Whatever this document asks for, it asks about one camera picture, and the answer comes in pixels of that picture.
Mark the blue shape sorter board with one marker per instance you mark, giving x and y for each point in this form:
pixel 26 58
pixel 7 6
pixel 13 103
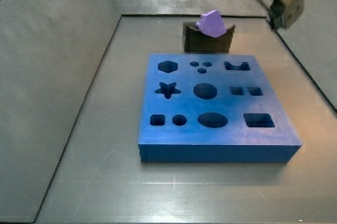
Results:
pixel 211 111

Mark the purple three prong object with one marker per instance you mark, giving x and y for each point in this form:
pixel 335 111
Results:
pixel 211 24

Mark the dark curved fixture block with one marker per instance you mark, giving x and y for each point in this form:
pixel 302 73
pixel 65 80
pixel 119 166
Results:
pixel 200 43

